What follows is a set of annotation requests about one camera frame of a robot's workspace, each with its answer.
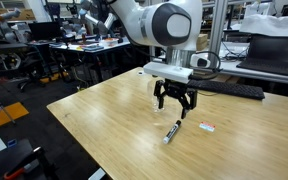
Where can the aluminium frame post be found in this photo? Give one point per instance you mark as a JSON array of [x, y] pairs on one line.
[[218, 33]]

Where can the black laptop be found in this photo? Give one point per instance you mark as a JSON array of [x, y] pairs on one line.
[[274, 50]]

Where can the small cardboard box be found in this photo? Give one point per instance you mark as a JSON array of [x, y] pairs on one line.
[[201, 41]]

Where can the black marker with white label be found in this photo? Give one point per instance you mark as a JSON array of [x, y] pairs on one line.
[[172, 131]]

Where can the small red white sticker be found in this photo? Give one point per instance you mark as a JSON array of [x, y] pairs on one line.
[[207, 126]]

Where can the white cloth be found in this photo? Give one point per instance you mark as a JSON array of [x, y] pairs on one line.
[[274, 25]]

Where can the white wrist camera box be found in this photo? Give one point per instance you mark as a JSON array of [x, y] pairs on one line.
[[200, 61]]

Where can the orange bowl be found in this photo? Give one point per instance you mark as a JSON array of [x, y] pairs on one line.
[[110, 41]]

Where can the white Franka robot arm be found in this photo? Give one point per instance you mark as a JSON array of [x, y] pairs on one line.
[[134, 20]]

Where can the black office chair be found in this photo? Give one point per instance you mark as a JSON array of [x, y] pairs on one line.
[[30, 75]]

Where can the grey side bench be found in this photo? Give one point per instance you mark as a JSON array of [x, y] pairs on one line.
[[267, 77]]

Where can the orange floor mat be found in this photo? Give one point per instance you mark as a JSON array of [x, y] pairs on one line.
[[7, 115]]

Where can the black computer monitor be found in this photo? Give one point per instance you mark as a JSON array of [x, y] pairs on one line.
[[44, 30]]

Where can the small white table grommet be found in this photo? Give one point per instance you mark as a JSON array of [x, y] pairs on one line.
[[140, 72]]

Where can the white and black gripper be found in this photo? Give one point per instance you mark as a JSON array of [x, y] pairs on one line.
[[167, 71]]

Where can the cluttered lab table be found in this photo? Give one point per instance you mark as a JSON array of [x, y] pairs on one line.
[[90, 49]]

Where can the black computer keyboard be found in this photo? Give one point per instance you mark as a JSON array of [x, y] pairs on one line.
[[227, 89]]

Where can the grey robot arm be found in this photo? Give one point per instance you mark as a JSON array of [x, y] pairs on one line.
[[97, 21]]

